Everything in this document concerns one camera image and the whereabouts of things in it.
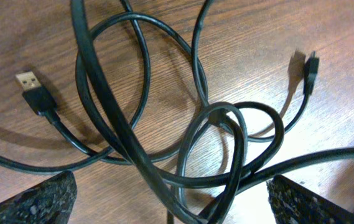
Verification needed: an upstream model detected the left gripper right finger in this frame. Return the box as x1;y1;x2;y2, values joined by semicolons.
266;175;354;224

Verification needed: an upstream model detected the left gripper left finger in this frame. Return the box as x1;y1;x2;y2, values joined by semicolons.
0;171;77;224

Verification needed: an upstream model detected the thick black USB cable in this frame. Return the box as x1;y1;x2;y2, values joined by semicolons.
0;0;354;224

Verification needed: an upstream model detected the thin black USB cable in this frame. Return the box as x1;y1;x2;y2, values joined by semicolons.
119;0;320;224

